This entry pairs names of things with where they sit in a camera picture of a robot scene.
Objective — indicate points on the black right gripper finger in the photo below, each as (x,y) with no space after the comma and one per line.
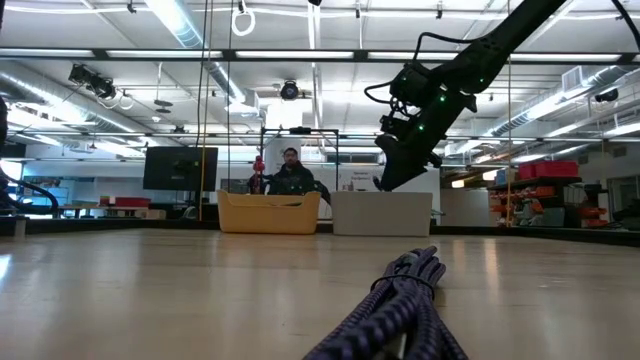
(405,172)
(387,167)

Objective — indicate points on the white plastic bin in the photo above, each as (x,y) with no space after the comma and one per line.
(380,215)

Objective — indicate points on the person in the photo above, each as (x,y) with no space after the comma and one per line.
(292,180)

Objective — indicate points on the shelf rack with orange parts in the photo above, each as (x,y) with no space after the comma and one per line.
(530,182)

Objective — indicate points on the black ceiling spotlight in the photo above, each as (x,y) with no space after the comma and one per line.
(289,91)

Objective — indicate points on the yellow plastic bin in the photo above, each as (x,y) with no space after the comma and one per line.
(270,215)

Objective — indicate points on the red stand object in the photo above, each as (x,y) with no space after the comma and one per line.
(258,167)

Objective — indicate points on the red plastic bin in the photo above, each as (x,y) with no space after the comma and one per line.
(555,169)

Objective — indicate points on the black tv screen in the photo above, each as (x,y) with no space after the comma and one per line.
(180,169)

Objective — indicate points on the wooden workbench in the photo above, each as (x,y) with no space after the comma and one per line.
(150,214)

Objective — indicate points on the red flat box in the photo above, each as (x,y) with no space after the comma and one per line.
(125,201)

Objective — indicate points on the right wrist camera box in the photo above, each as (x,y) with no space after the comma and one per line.
(389,124)

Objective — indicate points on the black metal rack frame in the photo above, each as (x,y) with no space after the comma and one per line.
(300,131)

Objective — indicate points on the black wall camera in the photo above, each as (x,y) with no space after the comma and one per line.
(606,95)

